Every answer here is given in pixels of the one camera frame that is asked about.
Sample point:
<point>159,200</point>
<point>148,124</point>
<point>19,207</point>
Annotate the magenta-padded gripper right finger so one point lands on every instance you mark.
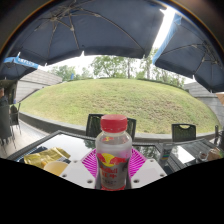
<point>148,172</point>

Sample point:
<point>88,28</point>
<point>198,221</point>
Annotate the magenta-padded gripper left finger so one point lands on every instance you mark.
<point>77,174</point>

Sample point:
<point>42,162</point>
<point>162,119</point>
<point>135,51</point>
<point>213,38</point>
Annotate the red-capped clear drink bottle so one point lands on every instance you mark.
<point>113,150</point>

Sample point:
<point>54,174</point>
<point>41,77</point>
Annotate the tall grey table card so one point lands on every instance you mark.
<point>166,151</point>

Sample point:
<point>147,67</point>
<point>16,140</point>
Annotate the yellow foil packet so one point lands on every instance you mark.
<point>43,156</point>

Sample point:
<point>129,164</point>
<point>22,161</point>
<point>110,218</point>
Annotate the dark green patio chair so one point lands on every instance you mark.
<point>91,125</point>
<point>184,133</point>

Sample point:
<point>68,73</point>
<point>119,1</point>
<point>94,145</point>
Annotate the group of dark patio chairs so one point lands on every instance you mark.
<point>8,123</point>

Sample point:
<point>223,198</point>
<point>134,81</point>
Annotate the tan patio umbrella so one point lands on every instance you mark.
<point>220,98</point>

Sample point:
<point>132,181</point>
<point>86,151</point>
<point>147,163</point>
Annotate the blue-edged patio umbrella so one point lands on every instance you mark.
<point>16,66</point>

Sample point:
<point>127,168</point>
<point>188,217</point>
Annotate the navy patio umbrella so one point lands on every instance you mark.
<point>193,56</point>
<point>93,26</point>

